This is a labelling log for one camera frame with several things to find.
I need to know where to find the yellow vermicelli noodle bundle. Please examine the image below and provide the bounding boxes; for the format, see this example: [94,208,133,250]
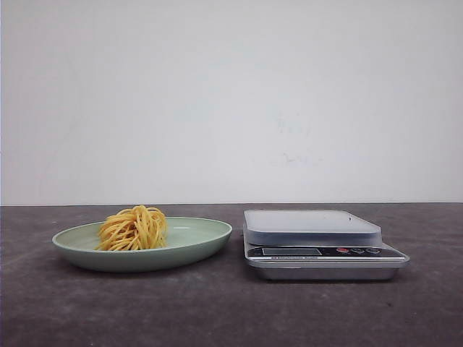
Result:
[95,205,167,251]

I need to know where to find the silver digital kitchen scale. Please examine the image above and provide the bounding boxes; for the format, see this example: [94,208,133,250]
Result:
[243,210,409,280]

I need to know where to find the light green oval plate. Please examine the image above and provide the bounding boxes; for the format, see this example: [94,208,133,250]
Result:
[52,217,232,273]

